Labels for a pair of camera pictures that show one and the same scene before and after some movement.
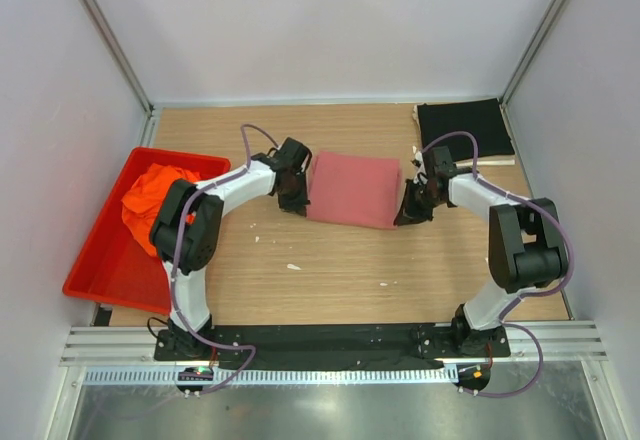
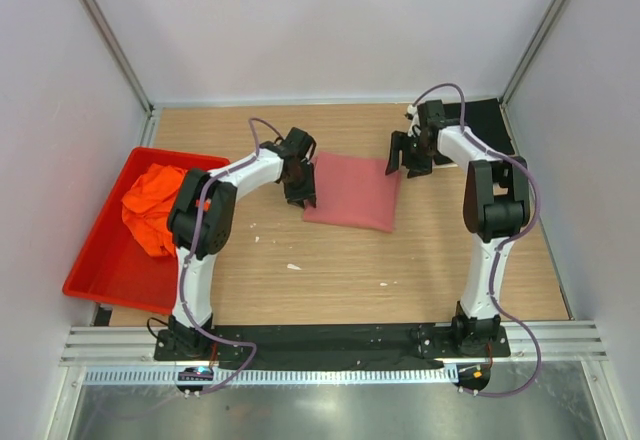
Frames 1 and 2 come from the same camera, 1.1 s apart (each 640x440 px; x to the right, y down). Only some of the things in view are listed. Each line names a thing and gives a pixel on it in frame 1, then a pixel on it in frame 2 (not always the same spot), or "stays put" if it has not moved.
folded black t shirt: x=484 y=118 stays put
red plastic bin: x=113 y=267 stays put
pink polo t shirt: x=354 y=190 stays put
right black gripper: x=417 y=202 -> x=409 y=155
